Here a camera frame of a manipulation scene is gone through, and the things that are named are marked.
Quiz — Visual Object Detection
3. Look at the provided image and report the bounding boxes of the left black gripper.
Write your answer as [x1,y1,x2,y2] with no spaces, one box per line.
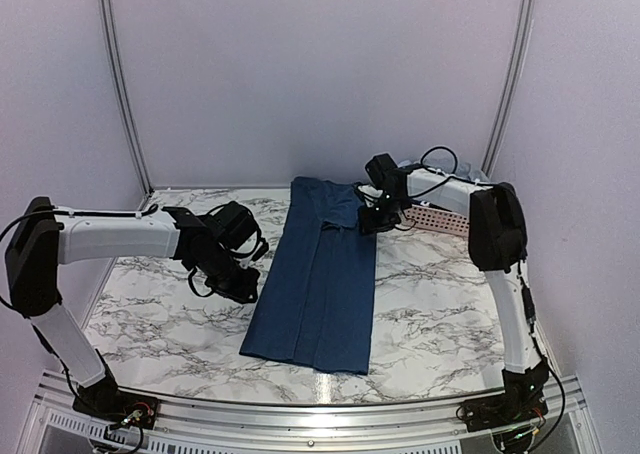
[193,245,261,304]

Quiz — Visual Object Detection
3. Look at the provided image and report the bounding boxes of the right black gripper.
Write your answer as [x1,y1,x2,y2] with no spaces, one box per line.
[356,192,406,235]

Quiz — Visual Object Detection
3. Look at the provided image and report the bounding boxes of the pink plastic laundry basket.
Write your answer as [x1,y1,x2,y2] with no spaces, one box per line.
[400,201,469,238]

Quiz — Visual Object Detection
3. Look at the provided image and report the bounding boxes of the dark blue t-shirt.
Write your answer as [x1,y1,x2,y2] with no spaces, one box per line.
[240,177,377,375]

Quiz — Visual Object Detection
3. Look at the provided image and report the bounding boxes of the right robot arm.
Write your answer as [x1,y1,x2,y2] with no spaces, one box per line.
[358,154,550,422]

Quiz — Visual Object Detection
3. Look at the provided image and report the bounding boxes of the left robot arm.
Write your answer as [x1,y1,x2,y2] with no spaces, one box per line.
[1,197,269,419]

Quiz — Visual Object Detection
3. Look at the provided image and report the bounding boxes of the light blue denim jeans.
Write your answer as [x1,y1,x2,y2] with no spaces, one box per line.
[399,157,489,183]

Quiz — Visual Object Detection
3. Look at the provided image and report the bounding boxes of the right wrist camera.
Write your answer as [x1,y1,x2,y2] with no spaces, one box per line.
[353,183,376,207]

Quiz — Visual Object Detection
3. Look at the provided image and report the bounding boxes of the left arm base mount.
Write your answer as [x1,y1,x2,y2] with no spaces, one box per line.
[73,383,159,430]

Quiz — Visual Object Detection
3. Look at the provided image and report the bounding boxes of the right aluminium corner post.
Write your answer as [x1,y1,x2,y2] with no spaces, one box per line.
[481,0,536,177]

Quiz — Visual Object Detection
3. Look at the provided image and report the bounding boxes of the aluminium corner post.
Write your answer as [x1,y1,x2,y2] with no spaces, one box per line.
[98,0,154,197]
[481,0,536,177]

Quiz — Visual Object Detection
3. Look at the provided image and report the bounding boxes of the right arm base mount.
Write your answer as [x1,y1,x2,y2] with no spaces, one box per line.
[456,390,548,432]

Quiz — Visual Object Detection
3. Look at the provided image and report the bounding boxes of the left aluminium corner post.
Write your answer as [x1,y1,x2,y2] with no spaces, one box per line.
[98,0,154,197]

